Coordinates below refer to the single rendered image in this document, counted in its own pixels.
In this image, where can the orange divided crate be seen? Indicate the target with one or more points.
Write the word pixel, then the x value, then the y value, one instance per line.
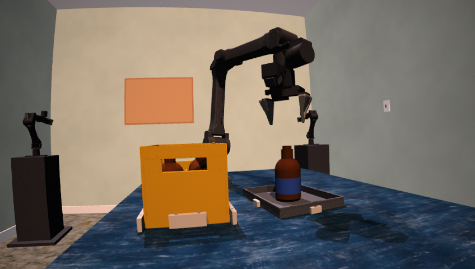
pixel 179 192

